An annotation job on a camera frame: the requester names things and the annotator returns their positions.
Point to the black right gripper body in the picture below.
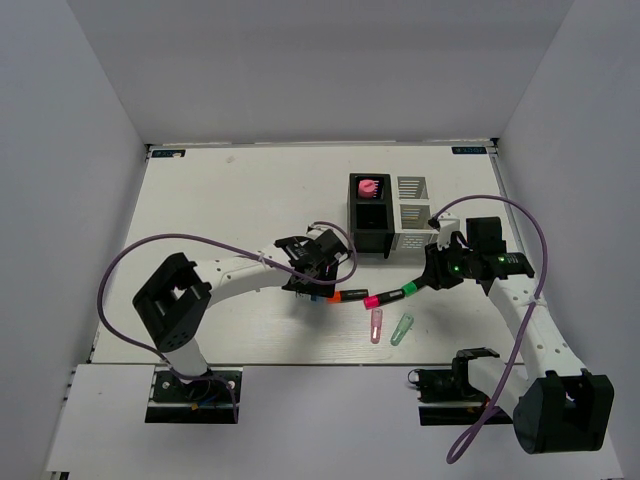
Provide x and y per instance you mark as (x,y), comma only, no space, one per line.
(459,263)

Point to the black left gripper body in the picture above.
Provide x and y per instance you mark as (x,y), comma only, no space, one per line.
(320,289)

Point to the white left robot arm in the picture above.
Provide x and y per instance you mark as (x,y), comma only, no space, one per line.
(174,300)

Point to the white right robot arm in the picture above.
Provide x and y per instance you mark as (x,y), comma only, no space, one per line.
(556,405)

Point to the green cap black highlighter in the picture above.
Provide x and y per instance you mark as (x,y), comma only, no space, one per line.
(409,289)

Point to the orange cap black highlighter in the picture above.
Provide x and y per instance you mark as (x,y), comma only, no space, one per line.
(343,296)

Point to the pink cap black highlighter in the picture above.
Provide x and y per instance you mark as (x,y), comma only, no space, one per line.
(378,300)

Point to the white slotted organizer container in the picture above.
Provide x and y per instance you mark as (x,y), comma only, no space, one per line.
(412,209)

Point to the black organizer container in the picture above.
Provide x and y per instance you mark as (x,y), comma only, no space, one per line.
(370,222)

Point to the right blue table label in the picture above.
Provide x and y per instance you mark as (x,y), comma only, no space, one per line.
(469,150)

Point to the blue table label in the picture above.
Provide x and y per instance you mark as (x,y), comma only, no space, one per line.
(469,150)
(168,153)

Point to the left blue table label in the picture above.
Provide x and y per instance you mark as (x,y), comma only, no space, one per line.
(168,153)

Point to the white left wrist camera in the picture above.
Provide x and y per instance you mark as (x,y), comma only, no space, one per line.
(318,232)

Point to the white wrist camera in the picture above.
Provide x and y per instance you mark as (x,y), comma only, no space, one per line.
(446,225)
(318,232)

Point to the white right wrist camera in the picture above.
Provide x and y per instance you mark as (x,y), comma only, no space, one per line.
(446,225)

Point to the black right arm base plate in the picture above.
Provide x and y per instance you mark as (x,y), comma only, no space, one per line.
(441,402)

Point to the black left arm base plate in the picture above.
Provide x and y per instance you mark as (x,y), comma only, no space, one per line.
(204,402)

